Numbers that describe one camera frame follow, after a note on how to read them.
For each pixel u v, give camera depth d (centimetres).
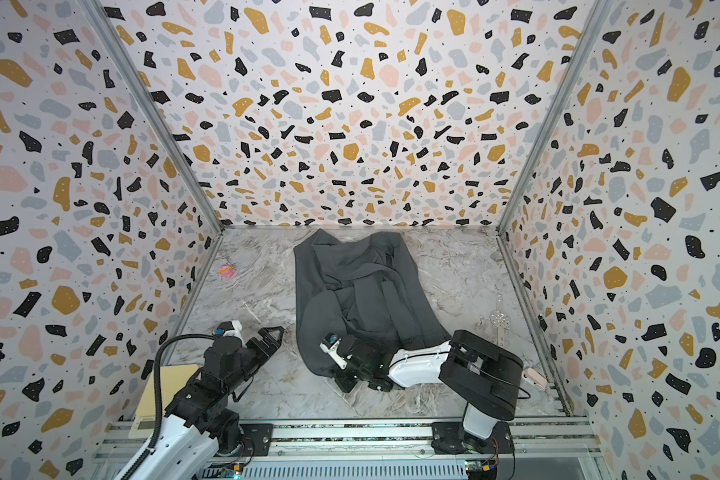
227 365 61
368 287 100
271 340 73
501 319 97
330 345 75
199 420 55
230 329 74
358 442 75
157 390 55
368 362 66
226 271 103
